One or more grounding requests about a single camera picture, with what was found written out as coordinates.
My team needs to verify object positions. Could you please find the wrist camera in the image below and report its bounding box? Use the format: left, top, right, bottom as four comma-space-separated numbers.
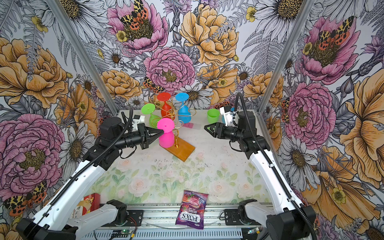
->
132, 115, 145, 126
220, 106, 238, 127

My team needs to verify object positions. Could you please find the green wine glass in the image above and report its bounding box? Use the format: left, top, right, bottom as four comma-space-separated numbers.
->
141, 104, 162, 128
207, 109, 221, 124

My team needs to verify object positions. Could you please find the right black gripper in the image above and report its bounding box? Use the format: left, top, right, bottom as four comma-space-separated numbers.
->
204, 121, 244, 142

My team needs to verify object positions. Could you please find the aluminium front rail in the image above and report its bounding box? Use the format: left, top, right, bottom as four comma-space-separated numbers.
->
89, 203, 304, 231

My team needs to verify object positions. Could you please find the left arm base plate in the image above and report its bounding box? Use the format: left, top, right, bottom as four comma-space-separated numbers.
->
113, 210, 144, 227

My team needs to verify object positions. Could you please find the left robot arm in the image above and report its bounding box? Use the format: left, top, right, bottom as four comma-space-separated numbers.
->
16, 110, 164, 240

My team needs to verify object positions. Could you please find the red wine glass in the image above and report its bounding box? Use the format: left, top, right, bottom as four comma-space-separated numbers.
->
157, 93, 175, 120

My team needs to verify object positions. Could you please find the pink wine glass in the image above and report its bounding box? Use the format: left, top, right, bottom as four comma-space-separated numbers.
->
157, 118, 175, 148

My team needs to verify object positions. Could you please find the green circuit board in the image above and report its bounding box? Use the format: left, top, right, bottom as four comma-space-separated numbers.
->
111, 229, 136, 238

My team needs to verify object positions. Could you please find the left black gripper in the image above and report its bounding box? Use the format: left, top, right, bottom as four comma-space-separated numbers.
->
114, 123, 164, 150

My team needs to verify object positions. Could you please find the purple Fox's candy bag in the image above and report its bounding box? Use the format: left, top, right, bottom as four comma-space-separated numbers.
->
176, 190, 209, 230

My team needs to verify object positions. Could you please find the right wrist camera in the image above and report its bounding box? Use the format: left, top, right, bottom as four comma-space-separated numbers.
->
220, 106, 238, 127

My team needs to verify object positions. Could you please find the gold wire glass rack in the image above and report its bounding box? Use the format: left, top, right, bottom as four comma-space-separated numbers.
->
162, 119, 196, 162

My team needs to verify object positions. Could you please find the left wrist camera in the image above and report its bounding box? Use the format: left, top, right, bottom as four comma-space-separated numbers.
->
132, 115, 145, 126

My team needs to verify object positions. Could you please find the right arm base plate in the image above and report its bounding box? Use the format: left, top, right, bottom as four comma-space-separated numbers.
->
224, 209, 260, 226

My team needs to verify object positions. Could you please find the white red cardboard box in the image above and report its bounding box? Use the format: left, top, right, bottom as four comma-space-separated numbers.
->
70, 193, 101, 219

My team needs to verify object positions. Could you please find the pink flat strip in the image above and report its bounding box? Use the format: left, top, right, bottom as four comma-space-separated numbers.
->
183, 123, 194, 129

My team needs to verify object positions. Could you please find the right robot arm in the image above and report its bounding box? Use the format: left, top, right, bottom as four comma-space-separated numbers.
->
204, 93, 317, 240

